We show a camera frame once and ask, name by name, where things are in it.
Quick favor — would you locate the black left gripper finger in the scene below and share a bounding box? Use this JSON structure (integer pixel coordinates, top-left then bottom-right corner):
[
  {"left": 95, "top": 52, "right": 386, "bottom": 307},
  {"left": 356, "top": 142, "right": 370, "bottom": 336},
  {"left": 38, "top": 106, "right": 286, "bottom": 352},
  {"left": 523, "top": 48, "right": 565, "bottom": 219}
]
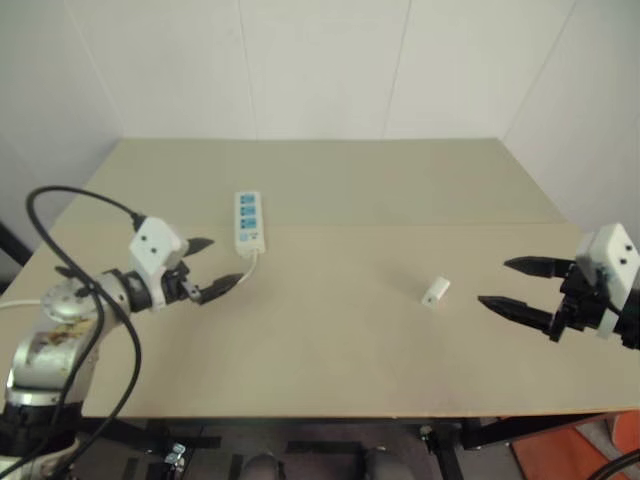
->
[
  {"left": 198, "top": 273, "right": 244, "bottom": 305},
  {"left": 180, "top": 237, "right": 216, "bottom": 260}
]

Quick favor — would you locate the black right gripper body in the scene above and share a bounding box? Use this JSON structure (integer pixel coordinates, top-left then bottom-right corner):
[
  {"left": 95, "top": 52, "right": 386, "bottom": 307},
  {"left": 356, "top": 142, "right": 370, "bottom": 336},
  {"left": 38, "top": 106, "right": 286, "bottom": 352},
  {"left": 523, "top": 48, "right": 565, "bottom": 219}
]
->
[{"left": 548, "top": 263, "right": 614, "bottom": 344}]

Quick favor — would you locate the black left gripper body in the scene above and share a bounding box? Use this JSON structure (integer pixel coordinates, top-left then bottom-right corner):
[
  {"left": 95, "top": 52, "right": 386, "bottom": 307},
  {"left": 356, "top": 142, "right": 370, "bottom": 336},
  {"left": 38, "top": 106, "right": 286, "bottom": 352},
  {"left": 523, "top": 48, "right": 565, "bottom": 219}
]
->
[{"left": 160, "top": 258, "right": 202, "bottom": 304}]

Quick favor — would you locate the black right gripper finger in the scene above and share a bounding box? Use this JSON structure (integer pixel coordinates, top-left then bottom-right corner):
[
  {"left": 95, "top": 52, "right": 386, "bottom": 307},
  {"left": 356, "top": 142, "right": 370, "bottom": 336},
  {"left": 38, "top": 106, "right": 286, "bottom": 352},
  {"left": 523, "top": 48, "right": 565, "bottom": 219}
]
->
[
  {"left": 502, "top": 256, "right": 571, "bottom": 280},
  {"left": 477, "top": 295, "right": 560, "bottom": 335}
]

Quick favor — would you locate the white power strip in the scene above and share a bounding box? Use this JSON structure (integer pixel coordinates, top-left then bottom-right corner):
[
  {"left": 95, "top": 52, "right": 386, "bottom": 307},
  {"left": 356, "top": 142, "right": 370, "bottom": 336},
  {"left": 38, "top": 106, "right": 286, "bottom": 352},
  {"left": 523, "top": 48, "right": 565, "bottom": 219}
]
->
[{"left": 234, "top": 190, "right": 268, "bottom": 259}]

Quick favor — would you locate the white plug adapter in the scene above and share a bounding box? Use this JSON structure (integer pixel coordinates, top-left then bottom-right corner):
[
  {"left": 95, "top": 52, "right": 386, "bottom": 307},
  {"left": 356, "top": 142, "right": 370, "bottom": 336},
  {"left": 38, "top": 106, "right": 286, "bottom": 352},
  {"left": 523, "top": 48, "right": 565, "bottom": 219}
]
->
[{"left": 420, "top": 276, "right": 452, "bottom": 307}]

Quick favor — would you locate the orange floor mat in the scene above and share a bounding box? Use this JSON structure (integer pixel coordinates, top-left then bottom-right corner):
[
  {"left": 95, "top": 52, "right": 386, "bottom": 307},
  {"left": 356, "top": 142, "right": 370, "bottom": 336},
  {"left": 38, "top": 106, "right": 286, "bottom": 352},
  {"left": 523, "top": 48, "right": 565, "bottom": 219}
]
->
[{"left": 510, "top": 410, "right": 640, "bottom": 480}]

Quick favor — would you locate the dark rounded shape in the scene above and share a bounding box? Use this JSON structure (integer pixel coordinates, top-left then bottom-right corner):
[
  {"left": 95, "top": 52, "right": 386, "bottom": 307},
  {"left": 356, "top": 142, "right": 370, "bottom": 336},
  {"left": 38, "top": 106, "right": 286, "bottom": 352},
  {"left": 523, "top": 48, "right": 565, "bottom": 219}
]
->
[{"left": 241, "top": 450, "right": 284, "bottom": 480}]

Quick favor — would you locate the white power cable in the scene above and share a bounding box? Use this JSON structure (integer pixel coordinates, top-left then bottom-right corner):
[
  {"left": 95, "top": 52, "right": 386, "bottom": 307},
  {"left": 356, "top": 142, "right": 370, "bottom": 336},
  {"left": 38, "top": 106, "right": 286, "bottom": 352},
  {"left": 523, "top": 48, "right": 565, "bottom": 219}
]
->
[{"left": 233, "top": 250, "right": 261, "bottom": 289}]

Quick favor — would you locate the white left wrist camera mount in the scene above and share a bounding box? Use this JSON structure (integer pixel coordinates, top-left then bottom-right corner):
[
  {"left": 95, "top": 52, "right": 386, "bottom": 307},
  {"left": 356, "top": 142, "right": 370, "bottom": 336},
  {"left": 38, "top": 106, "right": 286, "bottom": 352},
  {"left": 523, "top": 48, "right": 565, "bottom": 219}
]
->
[{"left": 128, "top": 216, "right": 183, "bottom": 312}]

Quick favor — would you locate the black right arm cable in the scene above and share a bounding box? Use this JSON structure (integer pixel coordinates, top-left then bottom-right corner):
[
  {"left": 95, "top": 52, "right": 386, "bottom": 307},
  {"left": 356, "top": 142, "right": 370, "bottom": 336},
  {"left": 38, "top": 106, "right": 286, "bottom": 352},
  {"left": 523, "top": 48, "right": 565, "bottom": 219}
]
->
[{"left": 592, "top": 449, "right": 640, "bottom": 480}]

